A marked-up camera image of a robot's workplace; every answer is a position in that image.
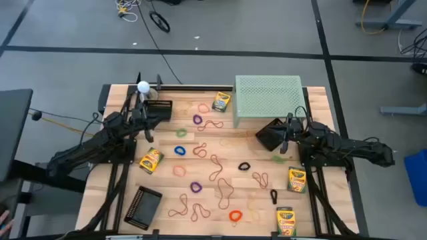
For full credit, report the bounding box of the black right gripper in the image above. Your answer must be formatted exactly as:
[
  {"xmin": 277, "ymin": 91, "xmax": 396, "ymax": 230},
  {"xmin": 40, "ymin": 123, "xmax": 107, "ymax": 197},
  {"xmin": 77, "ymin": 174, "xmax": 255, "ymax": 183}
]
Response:
[{"xmin": 268, "ymin": 112, "xmax": 303, "ymax": 155}]

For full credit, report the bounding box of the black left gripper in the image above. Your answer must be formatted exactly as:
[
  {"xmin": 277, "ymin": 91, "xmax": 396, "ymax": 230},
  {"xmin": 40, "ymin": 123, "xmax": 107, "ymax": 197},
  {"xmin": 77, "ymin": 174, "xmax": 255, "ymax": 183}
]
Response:
[{"xmin": 132, "ymin": 105, "xmax": 165, "ymax": 143}]

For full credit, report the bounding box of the black slotted plastic basket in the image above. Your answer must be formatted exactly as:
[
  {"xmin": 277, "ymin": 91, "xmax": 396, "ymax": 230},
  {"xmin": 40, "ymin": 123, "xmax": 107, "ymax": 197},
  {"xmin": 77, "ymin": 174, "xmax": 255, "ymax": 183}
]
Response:
[
  {"xmin": 123, "ymin": 185, "xmax": 163, "ymax": 231},
  {"xmin": 255, "ymin": 117, "xmax": 287, "ymax": 152},
  {"xmin": 143, "ymin": 99, "xmax": 173, "ymax": 122}
]

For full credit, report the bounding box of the yellow green crayon box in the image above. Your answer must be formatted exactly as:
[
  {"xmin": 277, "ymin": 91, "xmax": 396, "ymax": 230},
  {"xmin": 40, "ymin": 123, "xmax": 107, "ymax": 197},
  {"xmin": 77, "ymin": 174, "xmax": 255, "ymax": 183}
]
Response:
[
  {"xmin": 211, "ymin": 91, "xmax": 232, "ymax": 113},
  {"xmin": 287, "ymin": 166, "xmax": 308, "ymax": 194},
  {"xmin": 276, "ymin": 207, "xmax": 297, "ymax": 237},
  {"xmin": 138, "ymin": 147, "xmax": 165, "ymax": 175}
]

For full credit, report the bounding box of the grey desk leg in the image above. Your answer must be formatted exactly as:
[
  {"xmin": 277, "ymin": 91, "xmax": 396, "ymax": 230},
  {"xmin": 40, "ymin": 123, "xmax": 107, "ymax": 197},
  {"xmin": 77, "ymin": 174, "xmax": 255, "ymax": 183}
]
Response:
[
  {"xmin": 354, "ymin": 0, "xmax": 424, "ymax": 31},
  {"xmin": 380, "ymin": 102, "xmax": 427, "ymax": 117}
]

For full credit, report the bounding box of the white globe lamp wooden base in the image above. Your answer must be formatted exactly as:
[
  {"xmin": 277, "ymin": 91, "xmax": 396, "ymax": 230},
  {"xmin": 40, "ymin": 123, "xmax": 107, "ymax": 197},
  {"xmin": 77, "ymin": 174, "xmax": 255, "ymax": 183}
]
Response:
[{"xmin": 137, "ymin": 80, "xmax": 159, "ymax": 101}]

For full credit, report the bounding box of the green perforated metal shelf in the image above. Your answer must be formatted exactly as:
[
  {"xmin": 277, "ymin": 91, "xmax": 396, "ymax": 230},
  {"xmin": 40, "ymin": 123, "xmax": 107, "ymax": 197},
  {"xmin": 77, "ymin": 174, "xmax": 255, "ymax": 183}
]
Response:
[{"xmin": 232, "ymin": 75, "xmax": 308, "ymax": 129}]

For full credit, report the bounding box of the black support beam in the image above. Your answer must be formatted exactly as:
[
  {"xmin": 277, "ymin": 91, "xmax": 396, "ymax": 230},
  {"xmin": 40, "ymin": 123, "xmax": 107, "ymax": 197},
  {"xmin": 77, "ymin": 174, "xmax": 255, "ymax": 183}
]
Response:
[{"xmin": 9, "ymin": 159, "xmax": 87, "ymax": 194}]

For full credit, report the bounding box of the dark grey monitor panel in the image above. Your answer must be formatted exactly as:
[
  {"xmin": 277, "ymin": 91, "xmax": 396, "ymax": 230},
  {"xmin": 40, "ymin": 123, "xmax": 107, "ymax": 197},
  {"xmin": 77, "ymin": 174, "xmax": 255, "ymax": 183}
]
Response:
[{"xmin": 0, "ymin": 88, "xmax": 33, "ymax": 183}]

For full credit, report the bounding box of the blue plastic bin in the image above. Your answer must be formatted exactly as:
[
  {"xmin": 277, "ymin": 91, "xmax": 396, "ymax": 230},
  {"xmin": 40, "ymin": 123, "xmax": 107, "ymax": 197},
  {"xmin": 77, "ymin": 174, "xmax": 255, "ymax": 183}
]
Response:
[{"xmin": 404, "ymin": 148, "xmax": 427, "ymax": 208}]

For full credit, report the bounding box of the person's hand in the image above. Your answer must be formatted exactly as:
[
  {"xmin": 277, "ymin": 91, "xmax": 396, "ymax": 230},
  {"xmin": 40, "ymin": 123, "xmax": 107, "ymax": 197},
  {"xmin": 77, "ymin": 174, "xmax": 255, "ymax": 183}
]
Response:
[{"xmin": 0, "ymin": 209, "xmax": 14, "ymax": 236}]

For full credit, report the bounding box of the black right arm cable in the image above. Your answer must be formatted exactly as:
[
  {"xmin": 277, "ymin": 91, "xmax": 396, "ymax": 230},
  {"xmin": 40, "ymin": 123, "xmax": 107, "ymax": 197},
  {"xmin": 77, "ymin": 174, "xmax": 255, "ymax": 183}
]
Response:
[{"xmin": 295, "ymin": 105, "xmax": 311, "ymax": 127}]

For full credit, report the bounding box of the long black floor cable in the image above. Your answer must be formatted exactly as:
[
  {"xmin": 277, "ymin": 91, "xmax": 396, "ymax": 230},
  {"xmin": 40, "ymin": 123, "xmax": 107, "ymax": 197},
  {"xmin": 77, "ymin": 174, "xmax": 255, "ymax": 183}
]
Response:
[{"xmin": 135, "ymin": 0, "xmax": 183, "ymax": 85}]

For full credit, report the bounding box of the thin yellow cable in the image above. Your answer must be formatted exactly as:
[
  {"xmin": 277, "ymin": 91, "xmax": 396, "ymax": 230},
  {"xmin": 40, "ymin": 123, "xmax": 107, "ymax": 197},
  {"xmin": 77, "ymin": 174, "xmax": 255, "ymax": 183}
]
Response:
[{"xmin": 28, "ymin": 112, "xmax": 97, "ymax": 138}]

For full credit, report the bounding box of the black coiled cable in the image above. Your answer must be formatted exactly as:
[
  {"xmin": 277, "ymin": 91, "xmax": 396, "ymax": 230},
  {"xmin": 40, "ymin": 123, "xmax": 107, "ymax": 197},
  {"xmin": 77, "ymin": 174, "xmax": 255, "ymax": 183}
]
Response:
[{"xmin": 148, "ymin": 10, "xmax": 171, "ymax": 34}]

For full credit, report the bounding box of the white cable bundle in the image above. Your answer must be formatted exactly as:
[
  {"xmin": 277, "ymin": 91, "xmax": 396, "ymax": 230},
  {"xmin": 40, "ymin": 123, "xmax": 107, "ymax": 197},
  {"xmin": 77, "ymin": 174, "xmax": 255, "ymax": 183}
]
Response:
[{"xmin": 115, "ymin": 0, "xmax": 143, "ymax": 23}]

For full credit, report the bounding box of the yellow floor cable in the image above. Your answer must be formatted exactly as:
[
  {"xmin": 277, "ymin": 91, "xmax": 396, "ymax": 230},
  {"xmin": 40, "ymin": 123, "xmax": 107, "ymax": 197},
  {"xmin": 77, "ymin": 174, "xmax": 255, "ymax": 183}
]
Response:
[{"xmin": 360, "ymin": 0, "xmax": 387, "ymax": 35}]

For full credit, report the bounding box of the black cable bundle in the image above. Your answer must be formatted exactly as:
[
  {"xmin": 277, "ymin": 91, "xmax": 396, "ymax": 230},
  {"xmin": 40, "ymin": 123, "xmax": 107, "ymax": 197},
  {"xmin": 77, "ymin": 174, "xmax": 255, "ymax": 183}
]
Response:
[{"xmin": 399, "ymin": 26, "xmax": 427, "ymax": 60}]

